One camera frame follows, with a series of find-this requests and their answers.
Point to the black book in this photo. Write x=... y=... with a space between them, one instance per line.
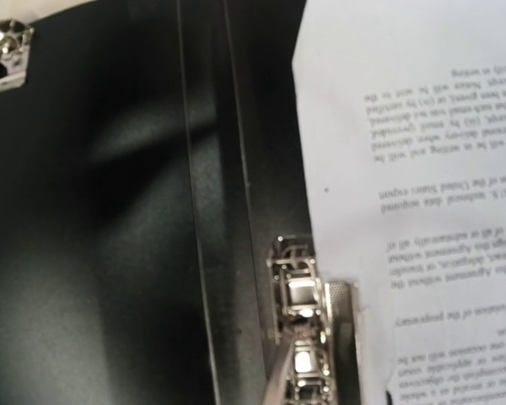
x=146 y=166

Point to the printed text paper sheet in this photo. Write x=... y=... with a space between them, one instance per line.
x=402 y=119

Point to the black folder centre clip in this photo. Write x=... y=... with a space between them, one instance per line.
x=315 y=329

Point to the black folder edge clip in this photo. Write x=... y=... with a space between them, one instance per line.
x=15 y=43

